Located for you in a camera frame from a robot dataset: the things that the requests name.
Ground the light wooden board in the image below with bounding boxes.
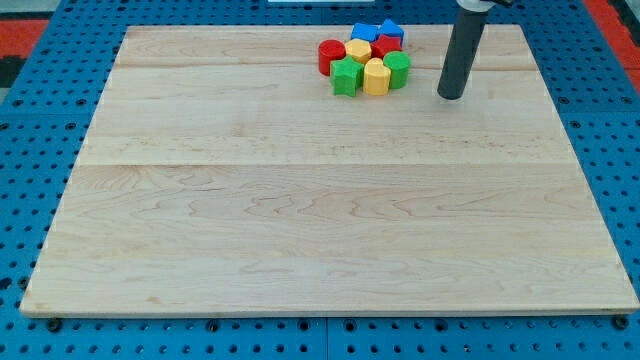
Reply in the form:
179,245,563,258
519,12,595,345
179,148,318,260
20,25,639,318

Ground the green star block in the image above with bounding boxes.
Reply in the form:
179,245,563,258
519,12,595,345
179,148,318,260
330,56,364,97

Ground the yellow heart block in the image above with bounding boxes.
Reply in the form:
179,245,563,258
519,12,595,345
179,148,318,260
363,58,391,96

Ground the red cylinder block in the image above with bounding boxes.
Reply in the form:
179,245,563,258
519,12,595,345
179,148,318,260
317,39,346,76

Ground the yellow hexagon block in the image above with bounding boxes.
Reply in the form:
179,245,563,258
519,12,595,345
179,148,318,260
344,38,372,64

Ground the green cylinder block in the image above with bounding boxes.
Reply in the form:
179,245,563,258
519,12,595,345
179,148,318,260
383,51,411,89

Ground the red star block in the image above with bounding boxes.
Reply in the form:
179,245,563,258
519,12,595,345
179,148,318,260
370,34,402,59

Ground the blue square block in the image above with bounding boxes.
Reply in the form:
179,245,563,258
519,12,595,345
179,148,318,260
350,23,379,42

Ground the blue pentagon block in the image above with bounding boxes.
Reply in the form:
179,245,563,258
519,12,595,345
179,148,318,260
378,18,404,43

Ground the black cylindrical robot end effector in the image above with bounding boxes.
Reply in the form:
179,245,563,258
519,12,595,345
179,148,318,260
437,0,514,100

